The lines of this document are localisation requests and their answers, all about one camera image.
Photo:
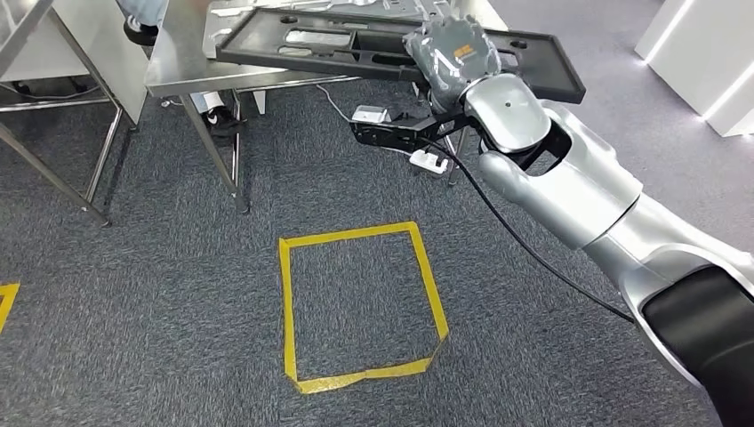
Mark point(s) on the silver stamped metal plate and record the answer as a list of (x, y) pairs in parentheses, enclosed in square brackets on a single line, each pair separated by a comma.
[(377, 9)]

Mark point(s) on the white power strip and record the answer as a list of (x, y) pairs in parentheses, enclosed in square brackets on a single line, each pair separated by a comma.
[(427, 160)]

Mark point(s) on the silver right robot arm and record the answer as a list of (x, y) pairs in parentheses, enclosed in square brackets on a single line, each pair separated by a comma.
[(577, 194)]

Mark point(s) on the steel table white panel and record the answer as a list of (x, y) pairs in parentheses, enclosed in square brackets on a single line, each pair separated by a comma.
[(88, 35)]

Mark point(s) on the stainless steel workbench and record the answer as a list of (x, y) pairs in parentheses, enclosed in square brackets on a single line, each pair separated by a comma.
[(177, 65)]

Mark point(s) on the white lit display wall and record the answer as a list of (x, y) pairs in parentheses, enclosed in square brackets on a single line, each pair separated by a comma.
[(707, 53)]

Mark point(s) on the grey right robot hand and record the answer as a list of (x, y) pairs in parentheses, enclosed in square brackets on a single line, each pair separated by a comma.
[(456, 59)]

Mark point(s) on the black plastic frame part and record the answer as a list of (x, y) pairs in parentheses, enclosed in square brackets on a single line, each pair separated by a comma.
[(259, 41)]

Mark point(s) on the black white sneaker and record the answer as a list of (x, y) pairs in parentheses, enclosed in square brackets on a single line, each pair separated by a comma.
[(141, 32), (224, 124)]

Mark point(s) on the yellow floor tape square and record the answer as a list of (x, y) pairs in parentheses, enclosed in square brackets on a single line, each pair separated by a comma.
[(7, 306), (287, 306)]

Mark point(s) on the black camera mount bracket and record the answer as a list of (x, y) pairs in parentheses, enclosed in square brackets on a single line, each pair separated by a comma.
[(406, 132)]

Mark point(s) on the person's leg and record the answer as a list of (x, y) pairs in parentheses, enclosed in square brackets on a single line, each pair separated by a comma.
[(144, 10), (209, 101)]

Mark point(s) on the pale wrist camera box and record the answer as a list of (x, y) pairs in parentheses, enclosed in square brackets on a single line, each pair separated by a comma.
[(371, 114)]

